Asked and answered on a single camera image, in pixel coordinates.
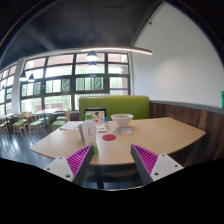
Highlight dark pendant lamp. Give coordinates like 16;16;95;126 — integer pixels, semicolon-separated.
19;71;28;82
86;51;98;62

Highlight colourful menu stand card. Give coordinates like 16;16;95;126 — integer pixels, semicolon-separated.
84;108;107;125

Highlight wooden chair green seat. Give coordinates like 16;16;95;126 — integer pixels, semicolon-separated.
12;113;27;137
51;110;70;131

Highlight dark pendant lamp left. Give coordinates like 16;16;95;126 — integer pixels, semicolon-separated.
19;71;28;82

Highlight red round coaster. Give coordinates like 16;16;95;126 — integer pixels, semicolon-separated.
102;134;116;141

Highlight white plastic bottle green cap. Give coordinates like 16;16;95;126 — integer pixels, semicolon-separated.
82;114;98;156

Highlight white ceramic bowl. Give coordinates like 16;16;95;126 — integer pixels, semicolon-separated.
111;114;133;127

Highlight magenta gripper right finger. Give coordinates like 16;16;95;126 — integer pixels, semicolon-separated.
131;144;183;185

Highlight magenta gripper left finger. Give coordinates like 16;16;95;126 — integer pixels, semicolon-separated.
44;145;94;186

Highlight background wooden dining table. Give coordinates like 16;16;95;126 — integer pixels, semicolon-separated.
34;108;60;125

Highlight dark pendant lamp centre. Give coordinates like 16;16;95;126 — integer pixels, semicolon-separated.
86;51;98;62

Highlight green upholstered bench backrest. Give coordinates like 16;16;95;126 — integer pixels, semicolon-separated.
79;95;150;120

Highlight white paper sheets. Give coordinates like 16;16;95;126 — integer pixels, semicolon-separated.
60;121;82;130

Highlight long linear ceiling lamp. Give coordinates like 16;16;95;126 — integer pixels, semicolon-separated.
81;47;153;56

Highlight large grid window frame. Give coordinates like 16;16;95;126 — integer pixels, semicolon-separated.
0;52;130;116

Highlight wooden chair green seat left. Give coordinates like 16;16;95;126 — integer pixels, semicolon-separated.
12;113;27;137

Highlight white napkin under bowl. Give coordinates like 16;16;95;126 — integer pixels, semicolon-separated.
113;127;132;135

